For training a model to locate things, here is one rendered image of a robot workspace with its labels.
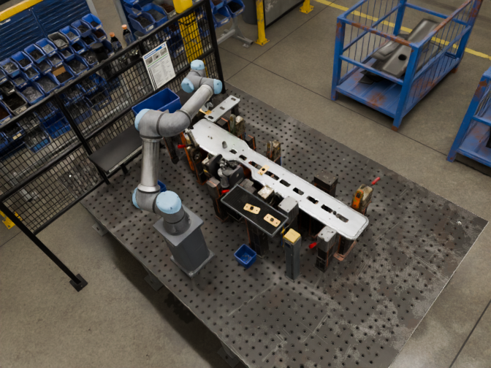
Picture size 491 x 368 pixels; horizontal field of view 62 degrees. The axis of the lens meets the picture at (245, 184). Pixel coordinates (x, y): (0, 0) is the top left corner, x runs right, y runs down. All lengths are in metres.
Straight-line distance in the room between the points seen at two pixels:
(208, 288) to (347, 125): 2.42
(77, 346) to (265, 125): 2.18
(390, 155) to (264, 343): 2.33
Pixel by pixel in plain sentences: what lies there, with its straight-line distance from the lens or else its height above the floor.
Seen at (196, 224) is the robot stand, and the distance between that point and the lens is 2.25.
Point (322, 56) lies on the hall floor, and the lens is 5.16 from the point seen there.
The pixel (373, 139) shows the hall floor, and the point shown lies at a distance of 4.15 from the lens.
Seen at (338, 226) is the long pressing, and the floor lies 1.00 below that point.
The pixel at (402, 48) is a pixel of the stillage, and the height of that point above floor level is 0.51.
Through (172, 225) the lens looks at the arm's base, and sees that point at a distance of 2.20.
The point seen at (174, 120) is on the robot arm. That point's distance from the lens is 1.98.
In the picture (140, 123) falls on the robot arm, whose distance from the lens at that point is 2.05.
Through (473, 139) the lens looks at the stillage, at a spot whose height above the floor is 0.16.
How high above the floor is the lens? 2.95
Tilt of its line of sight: 52 degrees down
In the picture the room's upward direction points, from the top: 10 degrees counter-clockwise
